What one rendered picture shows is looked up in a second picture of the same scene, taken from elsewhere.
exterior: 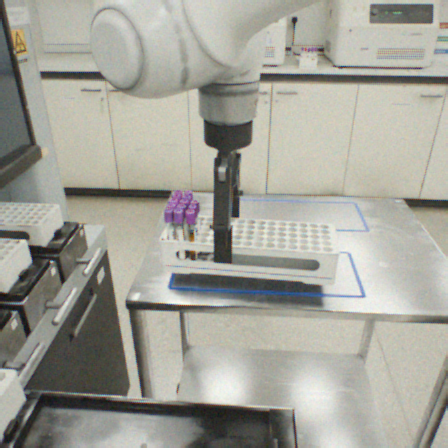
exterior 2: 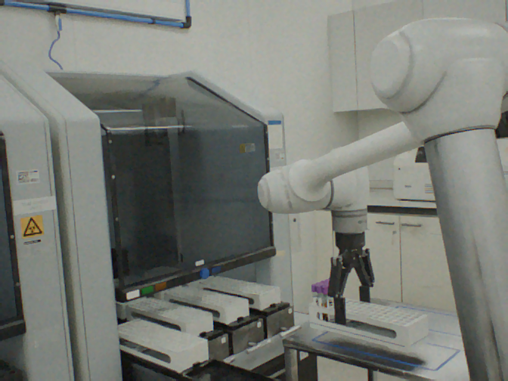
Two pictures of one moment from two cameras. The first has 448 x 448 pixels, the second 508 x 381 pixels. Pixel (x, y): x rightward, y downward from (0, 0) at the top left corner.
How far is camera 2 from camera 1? 0.90 m
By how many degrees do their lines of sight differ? 44
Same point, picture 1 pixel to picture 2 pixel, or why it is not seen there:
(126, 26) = (264, 185)
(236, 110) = (345, 225)
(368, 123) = not seen: outside the picture
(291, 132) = not seen: outside the picture
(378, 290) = (451, 370)
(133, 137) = (421, 273)
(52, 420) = (215, 370)
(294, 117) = not seen: outside the picture
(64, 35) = (379, 172)
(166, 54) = (278, 195)
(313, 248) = (396, 323)
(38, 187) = (271, 275)
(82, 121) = (374, 252)
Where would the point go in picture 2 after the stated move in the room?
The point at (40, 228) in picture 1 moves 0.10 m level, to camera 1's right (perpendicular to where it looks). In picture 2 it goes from (260, 297) to (286, 302)
